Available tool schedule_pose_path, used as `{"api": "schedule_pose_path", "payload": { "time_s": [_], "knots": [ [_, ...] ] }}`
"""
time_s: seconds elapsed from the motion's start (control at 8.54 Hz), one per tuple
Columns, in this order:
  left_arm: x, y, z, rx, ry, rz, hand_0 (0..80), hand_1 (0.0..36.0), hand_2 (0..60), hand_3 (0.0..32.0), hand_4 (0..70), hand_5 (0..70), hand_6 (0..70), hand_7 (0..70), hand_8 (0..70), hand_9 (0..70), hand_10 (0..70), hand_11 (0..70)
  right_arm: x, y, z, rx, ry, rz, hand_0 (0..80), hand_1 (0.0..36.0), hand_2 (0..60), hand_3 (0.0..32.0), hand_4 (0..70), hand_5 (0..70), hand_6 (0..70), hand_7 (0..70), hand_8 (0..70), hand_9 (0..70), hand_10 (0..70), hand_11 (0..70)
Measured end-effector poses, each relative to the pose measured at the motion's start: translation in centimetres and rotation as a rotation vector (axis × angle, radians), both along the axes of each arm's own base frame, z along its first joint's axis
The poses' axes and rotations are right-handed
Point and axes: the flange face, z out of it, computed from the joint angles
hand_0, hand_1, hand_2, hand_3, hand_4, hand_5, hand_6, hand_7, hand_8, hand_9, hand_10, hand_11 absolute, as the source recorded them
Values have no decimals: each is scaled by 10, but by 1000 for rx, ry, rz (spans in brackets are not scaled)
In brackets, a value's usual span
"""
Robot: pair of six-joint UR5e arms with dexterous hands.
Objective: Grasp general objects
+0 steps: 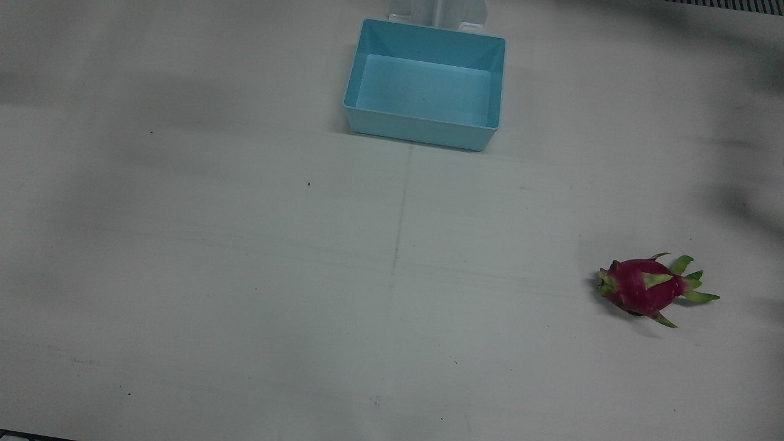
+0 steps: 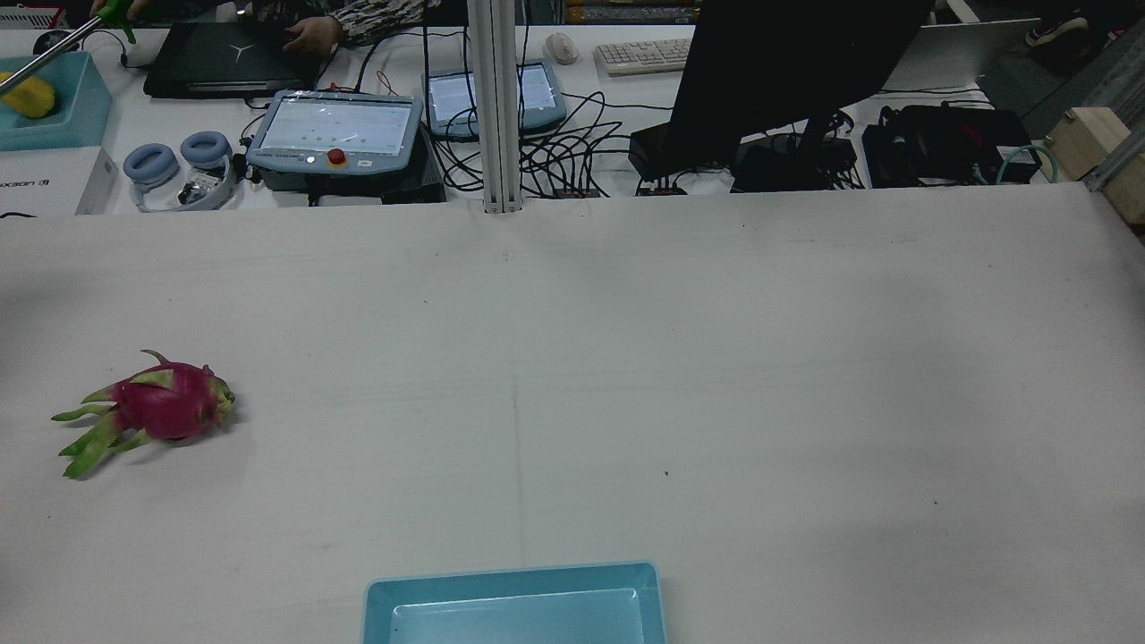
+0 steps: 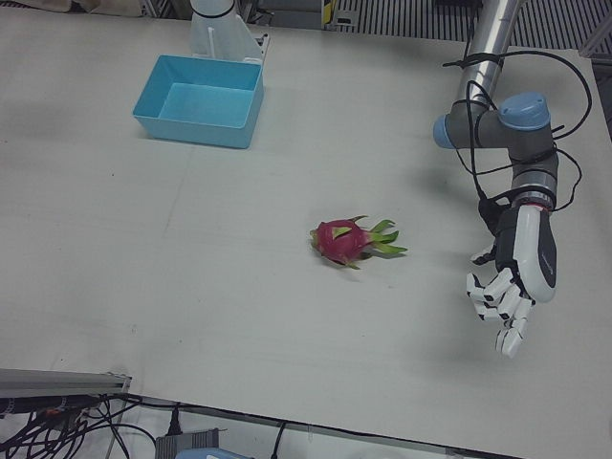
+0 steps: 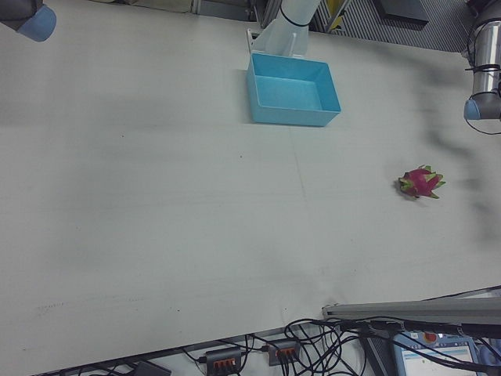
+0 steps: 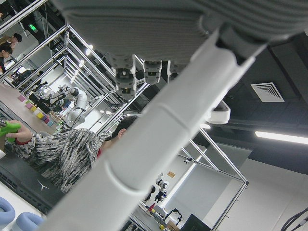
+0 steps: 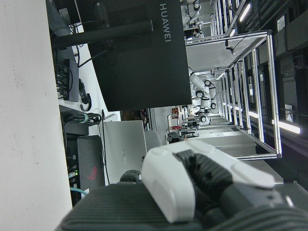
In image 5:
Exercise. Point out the white collaborative robot arm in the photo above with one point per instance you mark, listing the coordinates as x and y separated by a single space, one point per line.
78 101

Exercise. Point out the small white black robot arm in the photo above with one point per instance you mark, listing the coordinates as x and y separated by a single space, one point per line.
162 185

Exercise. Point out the white round ceiling device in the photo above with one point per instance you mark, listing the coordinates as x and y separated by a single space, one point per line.
219 115

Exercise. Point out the person in patterned sweater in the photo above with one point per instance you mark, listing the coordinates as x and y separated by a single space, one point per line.
69 151

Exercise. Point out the red bottle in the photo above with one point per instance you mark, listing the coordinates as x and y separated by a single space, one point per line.
152 207

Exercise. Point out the light blue cube block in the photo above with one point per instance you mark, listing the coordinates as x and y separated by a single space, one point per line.
50 123

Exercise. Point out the pink cube block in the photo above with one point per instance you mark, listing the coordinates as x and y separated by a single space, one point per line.
46 119
21 98

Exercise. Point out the black monitor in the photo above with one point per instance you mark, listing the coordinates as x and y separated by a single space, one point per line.
193 223

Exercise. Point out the white ceiling air vent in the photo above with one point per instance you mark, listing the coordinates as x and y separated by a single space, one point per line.
267 92

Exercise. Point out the ceiling light strip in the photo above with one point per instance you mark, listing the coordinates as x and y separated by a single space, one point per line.
281 137

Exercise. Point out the black laptop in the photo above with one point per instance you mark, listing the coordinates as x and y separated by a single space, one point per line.
29 183

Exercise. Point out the green handheld tool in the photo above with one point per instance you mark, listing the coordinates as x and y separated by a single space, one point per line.
9 128

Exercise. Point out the green exit sign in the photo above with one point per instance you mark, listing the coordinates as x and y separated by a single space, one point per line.
33 28

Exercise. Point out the person with black hair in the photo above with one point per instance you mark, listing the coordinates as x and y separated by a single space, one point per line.
15 38

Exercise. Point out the person with glasses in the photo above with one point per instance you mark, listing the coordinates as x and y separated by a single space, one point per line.
4 56

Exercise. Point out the orange wall sign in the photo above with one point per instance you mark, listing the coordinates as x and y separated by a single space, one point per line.
171 174

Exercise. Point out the slanted aluminium frame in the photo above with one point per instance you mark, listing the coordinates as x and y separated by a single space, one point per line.
216 154

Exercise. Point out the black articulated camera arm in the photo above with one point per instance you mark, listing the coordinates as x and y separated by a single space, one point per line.
176 214

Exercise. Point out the large aluminium frame cage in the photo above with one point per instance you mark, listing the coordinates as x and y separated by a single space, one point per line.
68 48

